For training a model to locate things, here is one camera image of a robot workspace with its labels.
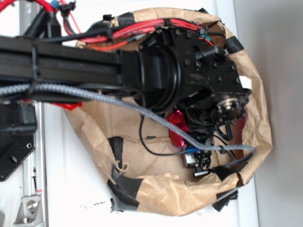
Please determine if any aluminium extrusion rail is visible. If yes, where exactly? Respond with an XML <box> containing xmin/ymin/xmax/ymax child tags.
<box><xmin>18</xmin><ymin>0</ymin><xmax>49</xmax><ymax>227</ymax></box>

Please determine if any silver corner bracket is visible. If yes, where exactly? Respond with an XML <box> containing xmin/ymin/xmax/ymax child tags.
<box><xmin>13</xmin><ymin>195</ymin><xmax>43</xmax><ymax>227</ymax></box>

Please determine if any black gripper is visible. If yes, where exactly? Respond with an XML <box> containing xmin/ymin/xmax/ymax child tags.
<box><xmin>182</xmin><ymin>94</ymin><xmax>249</xmax><ymax>168</ymax></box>

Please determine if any brown paper bag tray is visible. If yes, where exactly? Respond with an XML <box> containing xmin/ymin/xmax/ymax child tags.
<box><xmin>65</xmin><ymin>7</ymin><xmax>272</xmax><ymax>216</ymax></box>

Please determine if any grey braided cable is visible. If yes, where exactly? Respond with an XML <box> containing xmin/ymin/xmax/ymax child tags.
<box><xmin>0</xmin><ymin>84</ymin><xmax>257</xmax><ymax>169</ymax></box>

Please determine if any thin black wire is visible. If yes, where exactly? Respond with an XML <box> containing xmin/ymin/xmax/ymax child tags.
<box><xmin>139</xmin><ymin>114</ymin><xmax>187</xmax><ymax>156</ymax></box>

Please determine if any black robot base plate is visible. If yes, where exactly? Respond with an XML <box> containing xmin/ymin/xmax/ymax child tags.
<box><xmin>0</xmin><ymin>103</ymin><xmax>37</xmax><ymax>182</ymax></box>

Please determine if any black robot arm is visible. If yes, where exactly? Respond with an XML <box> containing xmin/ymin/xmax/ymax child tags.
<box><xmin>0</xmin><ymin>27</ymin><xmax>255</xmax><ymax>181</ymax></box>

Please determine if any red wire bundle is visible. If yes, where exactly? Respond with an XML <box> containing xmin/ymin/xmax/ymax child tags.
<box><xmin>0</xmin><ymin>0</ymin><xmax>214</xmax><ymax>52</ymax></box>

